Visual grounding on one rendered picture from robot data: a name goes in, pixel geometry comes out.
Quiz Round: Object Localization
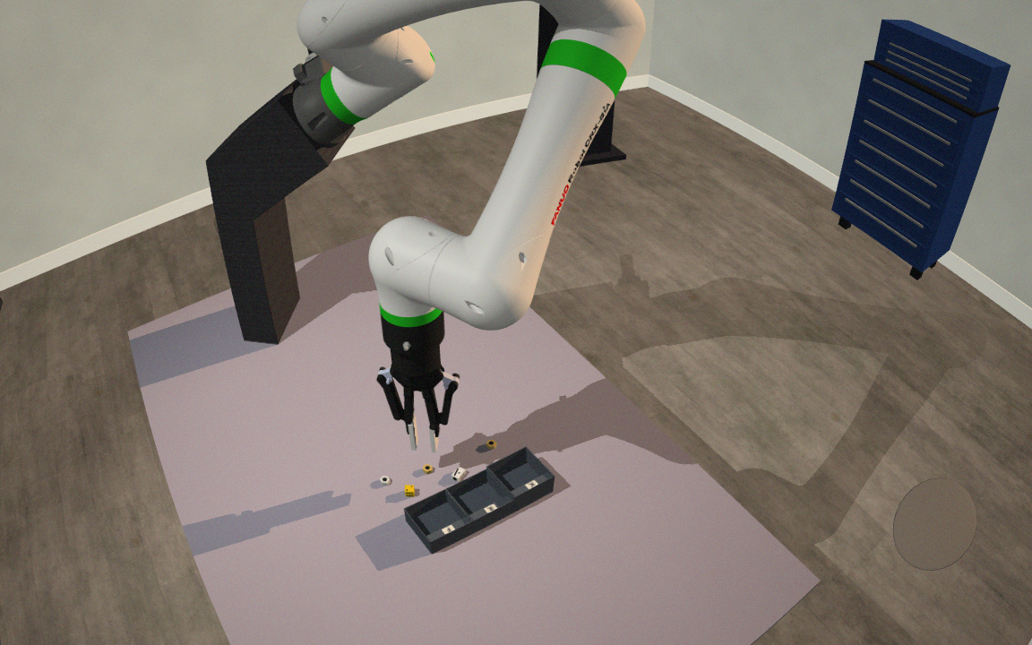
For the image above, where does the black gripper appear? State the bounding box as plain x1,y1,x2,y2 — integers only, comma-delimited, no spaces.
376,345,460,452

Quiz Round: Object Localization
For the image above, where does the dark grey three-compartment bin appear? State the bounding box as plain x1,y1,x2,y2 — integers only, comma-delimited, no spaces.
404,447,555,554

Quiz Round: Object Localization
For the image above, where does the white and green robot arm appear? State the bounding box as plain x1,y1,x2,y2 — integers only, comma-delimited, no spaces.
293,0,645,356

